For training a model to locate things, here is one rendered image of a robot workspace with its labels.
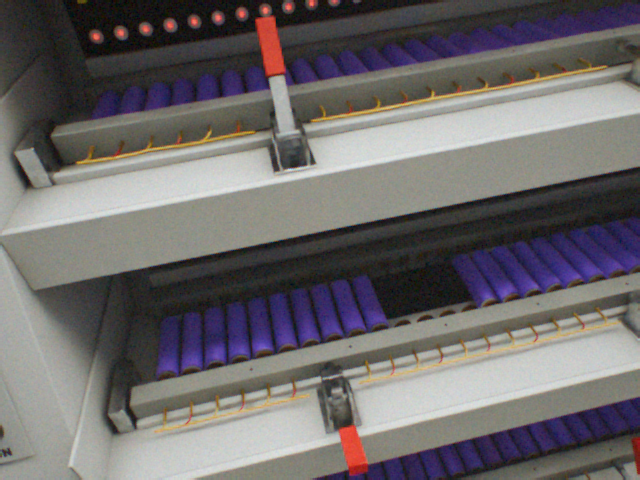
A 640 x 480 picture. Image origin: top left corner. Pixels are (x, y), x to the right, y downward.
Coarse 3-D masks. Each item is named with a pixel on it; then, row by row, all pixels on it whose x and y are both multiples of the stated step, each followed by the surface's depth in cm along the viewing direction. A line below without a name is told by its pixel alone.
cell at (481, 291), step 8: (456, 256) 47; (464, 256) 47; (456, 264) 47; (464, 264) 46; (472, 264) 46; (464, 272) 46; (472, 272) 45; (480, 272) 45; (464, 280) 45; (472, 280) 44; (480, 280) 44; (472, 288) 44; (480, 288) 43; (488, 288) 43; (472, 296) 44; (480, 296) 43; (488, 296) 42; (496, 296) 43; (480, 304) 43
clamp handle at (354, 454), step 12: (336, 396) 35; (336, 408) 35; (336, 420) 34; (348, 420) 33; (348, 432) 32; (348, 444) 31; (360, 444) 31; (348, 456) 30; (360, 456) 30; (348, 468) 30; (360, 468) 29
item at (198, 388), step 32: (576, 288) 42; (608, 288) 41; (448, 320) 40; (480, 320) 40; (512, 320) 40; (544, 320) 41; (288, 352) 39; (320, 352) 39; (352, 352) 39; (384, 352) 39; (416, 352) 40; (160, 384) 38; (192, 384) 38; (224, 384) 38; (256, 384) 38; (224, 416) 37
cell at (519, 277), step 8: (496, 248) 47; (504, 248) 47; (496, 256) 47; (504, 256) 46; (512, 256) 46; (504, 264) 46; (512, 264) 45; (504, 272) 46; (512, 272) 45; (520, 272) 44; (512, 280) 45; (520, 280) 44; (528, 280) 44; (520, 288) 44; (528, 288) 43; (536, 288) 43; (520, 296) 44
